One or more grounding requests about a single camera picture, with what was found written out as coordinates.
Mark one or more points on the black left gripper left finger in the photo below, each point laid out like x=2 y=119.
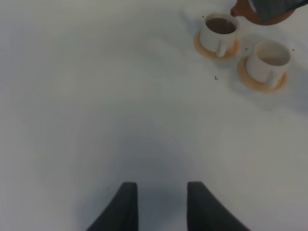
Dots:
x=122 y=213

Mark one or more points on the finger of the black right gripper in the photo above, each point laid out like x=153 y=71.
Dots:
x=271 y=9

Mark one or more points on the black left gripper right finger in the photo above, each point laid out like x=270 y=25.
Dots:
x=206 y=213

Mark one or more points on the brown clay teapot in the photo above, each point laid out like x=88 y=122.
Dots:
x=244 y=8

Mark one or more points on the white teacup near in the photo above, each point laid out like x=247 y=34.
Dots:
x=268 y=62

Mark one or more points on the white teacup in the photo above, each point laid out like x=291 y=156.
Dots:
x=268 y=62
x=219 y=33

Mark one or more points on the white teacup far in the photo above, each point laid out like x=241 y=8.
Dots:
x=219 y=33

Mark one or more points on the orange saucer near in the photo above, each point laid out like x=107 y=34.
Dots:
x=257 y=85

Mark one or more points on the orange saucer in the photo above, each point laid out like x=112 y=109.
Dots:
x=211 y=55
x=257 y=85

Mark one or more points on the orange saucer far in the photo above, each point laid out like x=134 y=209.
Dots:
x=211 y=55

